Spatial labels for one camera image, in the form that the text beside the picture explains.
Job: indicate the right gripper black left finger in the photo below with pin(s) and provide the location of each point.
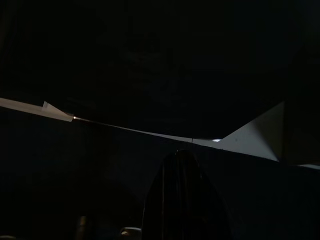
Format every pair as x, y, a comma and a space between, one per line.
165, 205

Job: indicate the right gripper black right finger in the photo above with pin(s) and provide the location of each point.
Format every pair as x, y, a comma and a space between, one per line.
205, 212

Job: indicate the beige masking tape strip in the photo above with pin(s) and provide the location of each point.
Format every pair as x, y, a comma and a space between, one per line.
30, 108

